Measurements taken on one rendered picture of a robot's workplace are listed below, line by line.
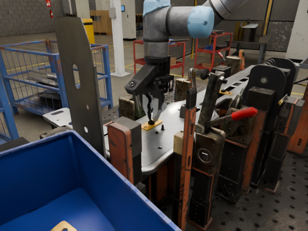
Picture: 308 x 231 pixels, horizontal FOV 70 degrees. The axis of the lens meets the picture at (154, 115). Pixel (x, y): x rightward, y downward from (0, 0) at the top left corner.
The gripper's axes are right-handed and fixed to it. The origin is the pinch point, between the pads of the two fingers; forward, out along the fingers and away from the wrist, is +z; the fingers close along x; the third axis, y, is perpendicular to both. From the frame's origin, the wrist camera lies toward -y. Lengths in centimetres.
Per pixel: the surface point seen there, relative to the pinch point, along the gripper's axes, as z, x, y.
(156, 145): 2.7, -9.2, -8.6
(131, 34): 57, 764, 750
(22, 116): 101, 278, 47
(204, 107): -9.8, -19.6, -2.0
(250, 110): -11.9, -30.6, -1.2
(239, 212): 32.4, -30.4, 12.9
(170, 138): 2.6, -10.2, -3.0
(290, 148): 29, -36, 66
